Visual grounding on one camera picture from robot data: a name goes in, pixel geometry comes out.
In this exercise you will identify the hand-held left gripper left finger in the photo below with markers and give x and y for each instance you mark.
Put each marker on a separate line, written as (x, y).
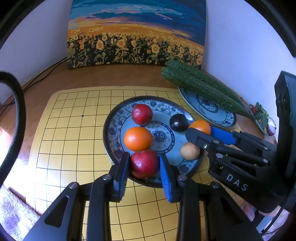
(121, 176)

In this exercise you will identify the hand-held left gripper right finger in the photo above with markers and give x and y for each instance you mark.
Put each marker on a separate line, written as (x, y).
(166, 178)

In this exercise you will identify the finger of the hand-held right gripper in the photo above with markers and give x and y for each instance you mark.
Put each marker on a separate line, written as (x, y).
(223, 135)
(196, 136)

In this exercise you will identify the orange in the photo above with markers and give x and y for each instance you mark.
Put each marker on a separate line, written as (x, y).
(200, 126)
(138, 138)

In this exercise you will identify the brown round fruit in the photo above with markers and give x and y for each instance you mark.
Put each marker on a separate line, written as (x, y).
(189, 150)

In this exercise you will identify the dark purple plum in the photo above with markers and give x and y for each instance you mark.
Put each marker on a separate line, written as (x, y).
(178, 122)

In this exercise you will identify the red apple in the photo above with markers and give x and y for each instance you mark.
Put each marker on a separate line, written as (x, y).
(144, 163)
(142, 114)

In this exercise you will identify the blue floral porcelain plate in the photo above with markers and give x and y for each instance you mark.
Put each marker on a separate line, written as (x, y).
(161, 136)
(208, 106)

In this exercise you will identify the person's right hand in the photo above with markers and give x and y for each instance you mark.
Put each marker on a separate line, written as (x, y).
(289, 217)

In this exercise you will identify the plate of salad vegetables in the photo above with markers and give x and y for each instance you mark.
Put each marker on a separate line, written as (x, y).
(262, 117)

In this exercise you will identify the green bumpy cucumber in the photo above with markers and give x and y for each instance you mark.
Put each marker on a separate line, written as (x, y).
(201, 89)
(208, 79)

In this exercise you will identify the yellow grid game board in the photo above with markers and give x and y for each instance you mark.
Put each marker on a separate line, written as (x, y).
(69, 143)

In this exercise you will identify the purple fluffy towel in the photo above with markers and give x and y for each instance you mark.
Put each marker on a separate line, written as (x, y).
(13, 213)

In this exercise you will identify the sunflower field painting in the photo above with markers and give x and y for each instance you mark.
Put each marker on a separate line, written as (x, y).
(136, 32)

